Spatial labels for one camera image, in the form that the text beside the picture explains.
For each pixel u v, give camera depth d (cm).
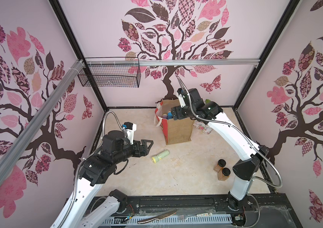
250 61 101
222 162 79
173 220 70
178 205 76
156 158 87
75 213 38
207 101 119
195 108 54
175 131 90
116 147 44
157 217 70
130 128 57
